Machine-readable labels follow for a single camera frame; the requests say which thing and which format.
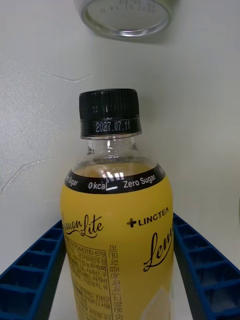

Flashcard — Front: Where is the yellow-label bottle with black cap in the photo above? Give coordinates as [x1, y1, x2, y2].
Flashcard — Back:
[59, 88, 175, 320]

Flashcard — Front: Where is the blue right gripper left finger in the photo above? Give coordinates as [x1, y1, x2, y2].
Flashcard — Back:
[0, 219, 67, 320]

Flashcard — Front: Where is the silver drink can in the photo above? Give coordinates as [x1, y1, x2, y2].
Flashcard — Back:
[73, 0, 180, 40]

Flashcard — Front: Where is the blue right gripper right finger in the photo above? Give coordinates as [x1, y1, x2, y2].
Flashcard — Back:
[172, 212, 240, 320]

